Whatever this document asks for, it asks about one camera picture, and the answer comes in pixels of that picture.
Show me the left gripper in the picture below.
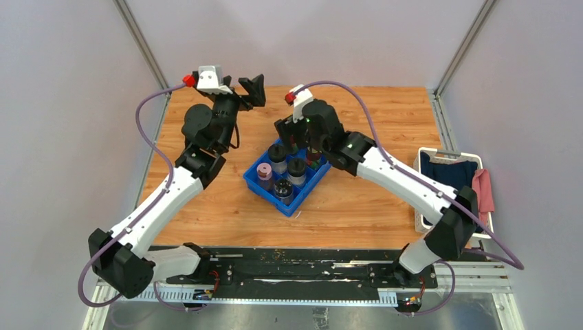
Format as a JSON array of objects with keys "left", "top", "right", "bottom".
[{"left": 208, "top": 74, "right": 264, "bottom": 151}]

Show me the black lid jar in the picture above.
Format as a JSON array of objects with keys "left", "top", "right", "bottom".
[
  {"left": 267, "top": 144, "right": 287, "bottom": 175},
  {"left": 287, "top": 157, "right": 307, "bottom": 187}
]

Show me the pink lid spice jar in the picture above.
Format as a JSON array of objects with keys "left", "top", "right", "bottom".
[{"left": 256, "top": 162, "right": 274, "bottom": 192}]

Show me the black cap soy bottle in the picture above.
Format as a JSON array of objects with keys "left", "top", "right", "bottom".
[{"left": 273, "top": 177, "right": 294, "bottom": 206}]

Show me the red cap sauce bottle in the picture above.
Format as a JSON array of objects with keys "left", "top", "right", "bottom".
[{"left": 290, "top": 143, "right": 299, "bottom": 155}]

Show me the yellow cap sauce bottle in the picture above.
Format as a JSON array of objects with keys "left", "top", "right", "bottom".
[{"left": 306, "top": 149, "right": 321, "bottom": 171}]

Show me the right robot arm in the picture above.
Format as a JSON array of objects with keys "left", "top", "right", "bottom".
[{"left": 274, "top": 99, "right": 478, "bottom": 287}]

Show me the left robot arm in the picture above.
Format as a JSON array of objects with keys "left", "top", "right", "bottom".
[{"left": 84, "top": 69, "right": 266, "bottom": 298}]

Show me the blue divided plastic bin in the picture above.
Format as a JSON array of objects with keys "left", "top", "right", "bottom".
[{"left": 243, "top": 140, "right": 331, "bottom": 217}]

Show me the white plastic basket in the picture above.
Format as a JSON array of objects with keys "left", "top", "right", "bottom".
[{"left": 414, "top": 147, "right": 495, "bottom": 230}]

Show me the dark blue cloth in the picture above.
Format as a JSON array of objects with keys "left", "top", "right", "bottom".
[{"left": 419, "top": 152, "right": 479, "bottom": 190}]

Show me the pink cloth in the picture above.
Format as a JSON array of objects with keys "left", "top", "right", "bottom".
[{"left": 472, "top": 169, "right": 495, "bottom": 216}]

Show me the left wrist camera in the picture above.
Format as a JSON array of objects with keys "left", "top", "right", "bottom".
[{"left": 195, "top": 65, "right": 233, "bottom": 95}]

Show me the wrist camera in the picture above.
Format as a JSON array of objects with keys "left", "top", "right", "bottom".
[
  {"left": 290, "top": 84, "right": 314, "bottom": 123},
  {"left": 195, "top": 65, "right": 233, "bottom": 95}
]

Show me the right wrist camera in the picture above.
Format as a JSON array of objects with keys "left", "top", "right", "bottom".
[{"left": 290, "top": 84, "right": 314, "bottom": 123}]

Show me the left aluminium frame post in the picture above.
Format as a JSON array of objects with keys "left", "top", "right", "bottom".
[{"left": 113, "top": 0, "right": 170, "bottom": 89}]

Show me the aluminium frame post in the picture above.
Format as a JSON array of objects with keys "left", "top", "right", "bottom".
[
  {"left": 434, "top": 0, "right": 498, "bottom": 98},
  {"left": 113, "top": 0, "right": 170, "bottom": 89}
]

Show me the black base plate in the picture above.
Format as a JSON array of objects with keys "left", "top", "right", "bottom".
[{"left": 166, "top": 247, "right": 438, "bottom": 303}]

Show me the right aluminium frame post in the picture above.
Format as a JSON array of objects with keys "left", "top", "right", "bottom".
[{"left": 434, "top": 0, "right": 498, "bottom": 98}]

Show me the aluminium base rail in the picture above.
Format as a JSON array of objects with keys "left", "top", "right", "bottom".
[{"left": 83, "top": 247, "right": 524, "bottom": 329}]

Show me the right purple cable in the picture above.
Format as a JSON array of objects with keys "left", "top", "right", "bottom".
[{"left": 284, "top": 80, "right": 525, "bottom": 318}]

